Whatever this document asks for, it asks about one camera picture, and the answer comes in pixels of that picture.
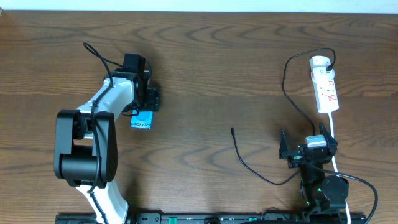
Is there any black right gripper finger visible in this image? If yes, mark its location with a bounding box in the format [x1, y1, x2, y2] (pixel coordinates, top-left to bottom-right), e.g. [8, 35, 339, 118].
[319, 123, 336, 145]
[279, 129, 289, 153]

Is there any smartphone with teal screen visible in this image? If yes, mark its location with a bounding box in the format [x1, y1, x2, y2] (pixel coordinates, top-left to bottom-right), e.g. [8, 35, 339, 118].
[130, 110, 154, 129]

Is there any black charging cable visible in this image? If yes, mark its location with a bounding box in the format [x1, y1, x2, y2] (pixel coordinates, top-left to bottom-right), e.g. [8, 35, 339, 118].
[230, 47, 337, 187]

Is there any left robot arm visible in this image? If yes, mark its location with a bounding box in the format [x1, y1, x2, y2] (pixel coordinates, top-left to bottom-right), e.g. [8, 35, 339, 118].
[54, 54, 160, 223]

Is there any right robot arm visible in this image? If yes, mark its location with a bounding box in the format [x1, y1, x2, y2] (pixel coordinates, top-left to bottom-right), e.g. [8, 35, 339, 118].
[279, 124, 349, 223]

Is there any white USB charger plug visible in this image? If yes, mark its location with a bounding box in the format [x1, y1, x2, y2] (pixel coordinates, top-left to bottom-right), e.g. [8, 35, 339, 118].
[311, 66, 335, 83]

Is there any white power strip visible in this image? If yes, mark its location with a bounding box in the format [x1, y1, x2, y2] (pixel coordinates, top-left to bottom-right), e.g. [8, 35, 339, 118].
[310, 55, 339, 114]

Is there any white power strip cord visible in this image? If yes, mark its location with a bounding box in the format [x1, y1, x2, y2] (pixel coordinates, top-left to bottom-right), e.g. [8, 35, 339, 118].
[327, 112, 352, 224]

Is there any black right camera cable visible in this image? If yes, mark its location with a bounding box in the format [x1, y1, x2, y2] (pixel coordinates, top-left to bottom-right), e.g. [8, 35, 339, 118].
[306, 160, 379, 224]

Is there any black camera cable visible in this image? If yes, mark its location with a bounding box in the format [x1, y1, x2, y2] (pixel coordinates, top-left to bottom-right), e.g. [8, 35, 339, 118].
[306, 160, 379, 224]
[82, 41, 153, 224]

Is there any black left camera cable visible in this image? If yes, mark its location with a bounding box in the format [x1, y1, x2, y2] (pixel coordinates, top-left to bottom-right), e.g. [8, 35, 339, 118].
[82, 41, 153, 224]

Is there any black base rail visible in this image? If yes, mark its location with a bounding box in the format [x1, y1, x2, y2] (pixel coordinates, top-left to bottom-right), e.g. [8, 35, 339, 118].
[55, 211, 366, 224]

